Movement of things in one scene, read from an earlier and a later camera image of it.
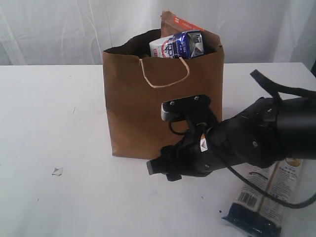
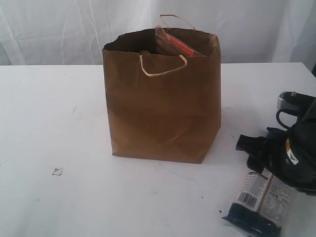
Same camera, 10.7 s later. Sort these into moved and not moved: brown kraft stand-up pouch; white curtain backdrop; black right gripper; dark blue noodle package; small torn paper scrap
Moved: black right gripper; brown kraft stand-up pouch
Not moved: dark blue noodle package; small torn paper scrap; white curtain backdrop
